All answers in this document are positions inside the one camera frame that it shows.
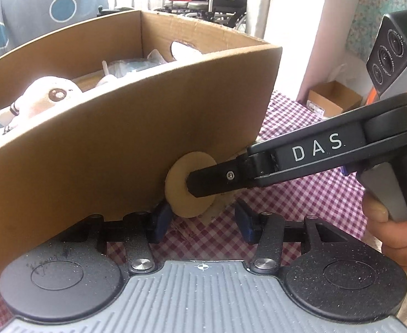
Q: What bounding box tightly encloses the tan round tape roll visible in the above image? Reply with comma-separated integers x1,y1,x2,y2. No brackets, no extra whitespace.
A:
164,152,215,218

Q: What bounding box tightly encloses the blue face mask pack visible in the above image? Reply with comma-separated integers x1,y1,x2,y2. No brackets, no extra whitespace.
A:
102,49,166,78

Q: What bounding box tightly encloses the pink white plush toy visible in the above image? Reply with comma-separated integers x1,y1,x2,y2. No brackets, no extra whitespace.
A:
0,76,82,137

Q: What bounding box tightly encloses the person right hand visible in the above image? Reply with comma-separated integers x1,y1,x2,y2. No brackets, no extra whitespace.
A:
362,192,407,273

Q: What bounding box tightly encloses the brown cardboard box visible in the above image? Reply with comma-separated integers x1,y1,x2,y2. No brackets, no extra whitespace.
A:
0,9,283,304

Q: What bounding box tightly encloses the small open cardboard box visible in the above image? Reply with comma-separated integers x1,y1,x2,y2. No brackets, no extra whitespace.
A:
306,80,362,118

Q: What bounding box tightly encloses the wheelchair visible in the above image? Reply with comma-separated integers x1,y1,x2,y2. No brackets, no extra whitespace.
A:
156,0,247,32

